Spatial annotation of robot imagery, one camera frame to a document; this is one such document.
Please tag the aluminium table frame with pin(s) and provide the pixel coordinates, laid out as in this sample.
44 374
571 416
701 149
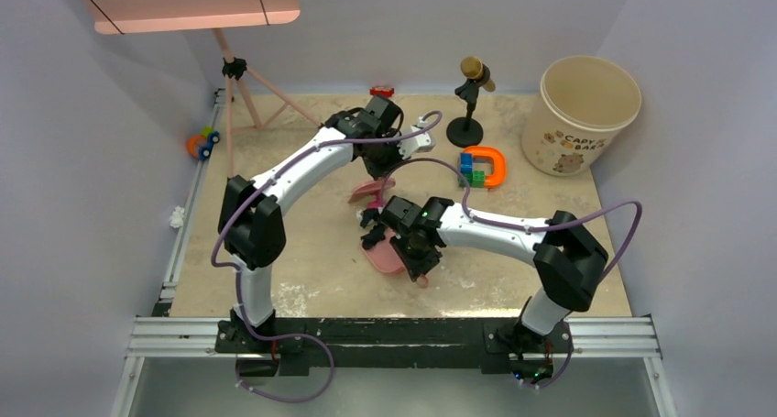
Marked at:
492 345

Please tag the red object at table edge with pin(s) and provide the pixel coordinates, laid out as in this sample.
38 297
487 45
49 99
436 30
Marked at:
385 91

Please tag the black paper scrap centre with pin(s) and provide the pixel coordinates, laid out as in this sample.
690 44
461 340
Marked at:
369 216

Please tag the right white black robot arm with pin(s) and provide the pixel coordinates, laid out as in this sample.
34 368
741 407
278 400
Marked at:
568 259

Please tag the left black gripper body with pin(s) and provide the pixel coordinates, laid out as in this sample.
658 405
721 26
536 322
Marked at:
383 157

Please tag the pink plastic dustpan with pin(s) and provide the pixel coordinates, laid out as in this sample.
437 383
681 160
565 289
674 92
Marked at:
385 260

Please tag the orange plastic ring toy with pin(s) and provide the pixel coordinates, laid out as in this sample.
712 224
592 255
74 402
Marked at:
492 162

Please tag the white paper scrap off table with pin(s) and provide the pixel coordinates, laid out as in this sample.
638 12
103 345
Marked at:
177 217

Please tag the pink hand brush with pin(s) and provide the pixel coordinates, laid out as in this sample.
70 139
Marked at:
372 190

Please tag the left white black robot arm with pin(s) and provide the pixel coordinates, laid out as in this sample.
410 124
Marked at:
251 223

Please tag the gold microphone on black stand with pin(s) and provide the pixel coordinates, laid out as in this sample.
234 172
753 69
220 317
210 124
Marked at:
465 131

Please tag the cream capybara bucket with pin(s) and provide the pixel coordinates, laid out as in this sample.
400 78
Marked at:
583 104

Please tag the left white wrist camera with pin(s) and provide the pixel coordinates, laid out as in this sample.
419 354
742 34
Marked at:
422 143

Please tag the blue green building blocks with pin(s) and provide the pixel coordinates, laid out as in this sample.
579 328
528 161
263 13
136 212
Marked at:
471 175

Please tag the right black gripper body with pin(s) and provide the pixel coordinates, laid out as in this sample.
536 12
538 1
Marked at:
417 257

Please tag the orange blue toy car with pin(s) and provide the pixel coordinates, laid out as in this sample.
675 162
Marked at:
200 146

